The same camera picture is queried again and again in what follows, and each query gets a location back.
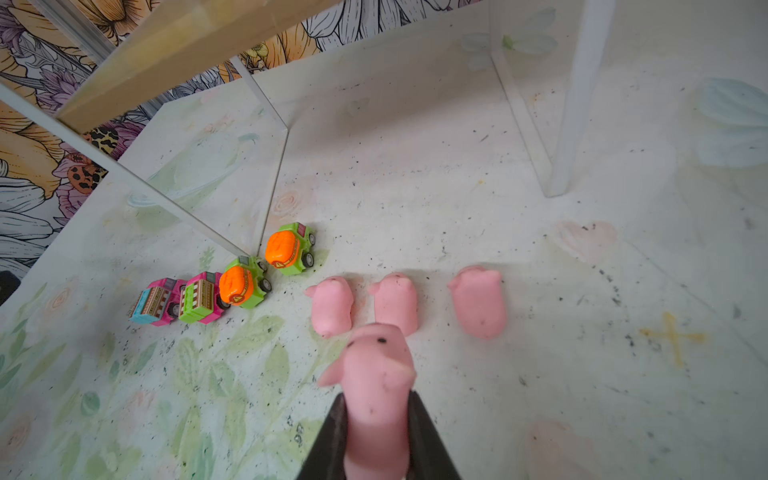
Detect left aluminium corner post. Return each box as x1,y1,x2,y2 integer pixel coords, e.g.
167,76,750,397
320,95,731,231
30,0,116,64

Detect pink teal toy truck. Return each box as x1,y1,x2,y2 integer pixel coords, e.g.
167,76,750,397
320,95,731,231
129,278,185,326

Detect wooden two-tier shelf white frame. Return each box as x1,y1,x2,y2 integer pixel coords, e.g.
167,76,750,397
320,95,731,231
0,0,618,259

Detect pink green toy truck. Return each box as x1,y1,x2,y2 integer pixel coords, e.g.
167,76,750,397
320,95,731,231
179,271,231,324

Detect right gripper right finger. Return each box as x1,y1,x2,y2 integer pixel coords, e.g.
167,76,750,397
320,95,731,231
406,390,461,480

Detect green orange mixer truck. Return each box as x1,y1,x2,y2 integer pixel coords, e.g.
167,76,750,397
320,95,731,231
265,222,316,276
218,256,272,310

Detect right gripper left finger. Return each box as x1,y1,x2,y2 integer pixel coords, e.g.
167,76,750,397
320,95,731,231
296,393,348,480

